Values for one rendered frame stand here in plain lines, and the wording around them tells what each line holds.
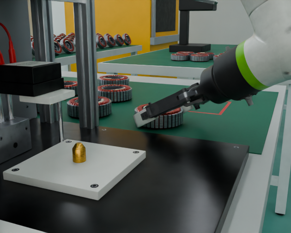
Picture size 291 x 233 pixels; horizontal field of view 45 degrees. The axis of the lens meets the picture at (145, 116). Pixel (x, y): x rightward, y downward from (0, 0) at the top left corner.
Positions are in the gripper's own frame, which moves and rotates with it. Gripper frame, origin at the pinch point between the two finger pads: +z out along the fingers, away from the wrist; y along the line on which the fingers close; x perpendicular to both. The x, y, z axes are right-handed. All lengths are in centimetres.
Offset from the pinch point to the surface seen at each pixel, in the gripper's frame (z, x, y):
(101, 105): 10.6, 7.4, -7.0
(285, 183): 41, -44, 107
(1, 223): -19, -10, -45
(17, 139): -2.4, 1.3, -34.5
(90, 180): -17.1, -8.9, -33.1
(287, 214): 49, -61, 111
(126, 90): 19.2, 12.4, 9.9
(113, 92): 20.3, 12.6, 5.8
